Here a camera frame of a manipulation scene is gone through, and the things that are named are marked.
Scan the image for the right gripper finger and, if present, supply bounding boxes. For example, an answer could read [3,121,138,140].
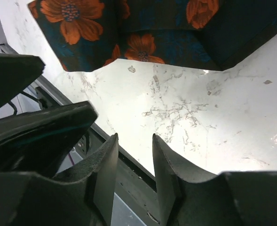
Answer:
[152,135,277,226]
[0,134,119,226]

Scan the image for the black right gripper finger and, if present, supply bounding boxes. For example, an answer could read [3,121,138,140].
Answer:
[0,53,45,108]
[0,101,98,177]

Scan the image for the black orange floral tie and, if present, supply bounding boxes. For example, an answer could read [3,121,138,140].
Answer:
[28,0,277,72]

